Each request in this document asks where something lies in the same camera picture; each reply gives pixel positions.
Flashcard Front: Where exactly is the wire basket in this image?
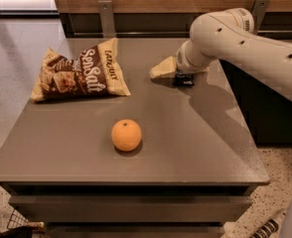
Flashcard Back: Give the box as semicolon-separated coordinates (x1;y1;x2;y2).
0;205;45;238

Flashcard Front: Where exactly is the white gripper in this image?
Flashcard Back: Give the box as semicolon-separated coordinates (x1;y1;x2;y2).
150;41;215;79

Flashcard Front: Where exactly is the Late July chips bag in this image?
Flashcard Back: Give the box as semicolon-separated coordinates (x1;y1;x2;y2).
31;38;130;102

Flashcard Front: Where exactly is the white power strip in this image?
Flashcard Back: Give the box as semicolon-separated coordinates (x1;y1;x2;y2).
249;209;286;238

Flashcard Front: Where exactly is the right metal bracket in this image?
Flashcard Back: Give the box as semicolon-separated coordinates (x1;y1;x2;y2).
251;0;270;34

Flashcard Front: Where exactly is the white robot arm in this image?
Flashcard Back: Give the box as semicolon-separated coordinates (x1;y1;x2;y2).
150;8;292;101

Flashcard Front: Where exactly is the left metal bracket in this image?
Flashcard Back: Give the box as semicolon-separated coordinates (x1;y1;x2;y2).
98;0;116;38

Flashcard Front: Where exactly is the metal bracket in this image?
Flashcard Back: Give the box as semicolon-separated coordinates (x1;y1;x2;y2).
98;0;116;38
251;0;270;34

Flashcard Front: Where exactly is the grey drawer cabinet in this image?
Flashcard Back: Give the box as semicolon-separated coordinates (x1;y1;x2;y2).
0;39;269;238

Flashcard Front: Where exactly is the orange fruit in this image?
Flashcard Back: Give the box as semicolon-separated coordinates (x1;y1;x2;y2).
111;119;142;152

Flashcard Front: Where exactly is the dark blue rxbar wrapper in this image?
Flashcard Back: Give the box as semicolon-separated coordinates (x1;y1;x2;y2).
173;71;195;87

